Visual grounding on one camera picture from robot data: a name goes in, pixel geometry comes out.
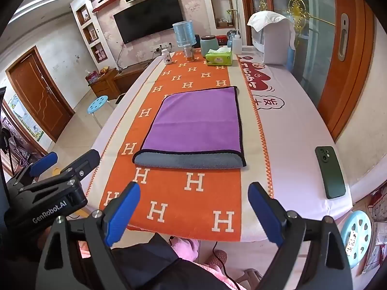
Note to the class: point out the orange patterned blanket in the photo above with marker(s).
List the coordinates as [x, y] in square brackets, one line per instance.
[181, 184]

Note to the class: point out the purple and grey towel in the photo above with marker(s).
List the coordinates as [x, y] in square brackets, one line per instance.
[193, 127]

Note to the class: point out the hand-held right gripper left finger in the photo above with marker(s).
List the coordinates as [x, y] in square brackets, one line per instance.
[121, 214]

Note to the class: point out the teal ceramic jar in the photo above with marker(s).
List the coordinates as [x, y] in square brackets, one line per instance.
[208, 45]

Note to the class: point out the white water dispenser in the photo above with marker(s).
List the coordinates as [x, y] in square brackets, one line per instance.
[272, 43]

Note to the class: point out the dark trousers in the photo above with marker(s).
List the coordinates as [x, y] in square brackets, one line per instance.
[157, 265]

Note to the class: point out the white spray bottle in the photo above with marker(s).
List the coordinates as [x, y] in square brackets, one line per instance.
[236, 43]

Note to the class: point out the wooden sliding door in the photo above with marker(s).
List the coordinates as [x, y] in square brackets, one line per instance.
[347, 60]

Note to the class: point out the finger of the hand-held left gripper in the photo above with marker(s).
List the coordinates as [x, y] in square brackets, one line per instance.
[45, 160]
[86, 160]

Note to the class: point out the blue plastic stool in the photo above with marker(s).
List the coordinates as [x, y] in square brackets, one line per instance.
[97, 104]

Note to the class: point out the green tissue box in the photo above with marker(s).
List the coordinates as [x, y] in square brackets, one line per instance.
[219, 57]

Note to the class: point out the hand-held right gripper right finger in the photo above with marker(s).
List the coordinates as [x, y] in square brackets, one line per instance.
[266, 214]

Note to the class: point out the pink snack bag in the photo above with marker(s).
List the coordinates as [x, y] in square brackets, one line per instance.
[92, 77]

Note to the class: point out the light blue perforated stool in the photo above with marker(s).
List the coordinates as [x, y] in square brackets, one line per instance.
[356, 235]

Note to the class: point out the red wall shelf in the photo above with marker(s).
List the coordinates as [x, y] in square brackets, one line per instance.
[105, 4]

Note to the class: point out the pink slipper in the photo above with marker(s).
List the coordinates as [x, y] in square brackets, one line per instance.
[217, 258]

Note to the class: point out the black wall television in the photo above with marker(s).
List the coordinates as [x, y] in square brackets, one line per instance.
[148, 16]

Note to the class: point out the white printed tablecloth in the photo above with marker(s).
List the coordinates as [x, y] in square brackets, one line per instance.
[296, 120]

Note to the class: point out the dark green smartphone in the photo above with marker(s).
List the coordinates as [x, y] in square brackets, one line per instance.
[330, 172]

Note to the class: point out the blue plastic water jug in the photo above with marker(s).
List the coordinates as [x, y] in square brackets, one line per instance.
[183, 34]

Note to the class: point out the white pill bottle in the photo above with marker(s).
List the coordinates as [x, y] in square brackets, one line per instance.
[167, 56]

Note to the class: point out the wall poster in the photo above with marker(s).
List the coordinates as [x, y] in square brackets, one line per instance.
[25, 117]

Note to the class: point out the white cloth cover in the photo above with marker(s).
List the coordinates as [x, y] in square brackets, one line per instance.
[266, 19]

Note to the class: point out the wooden tv cabinet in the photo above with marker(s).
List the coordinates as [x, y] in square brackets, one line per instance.
[112, 81]

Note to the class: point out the red box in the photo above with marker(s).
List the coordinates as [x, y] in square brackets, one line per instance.
[222, 39]

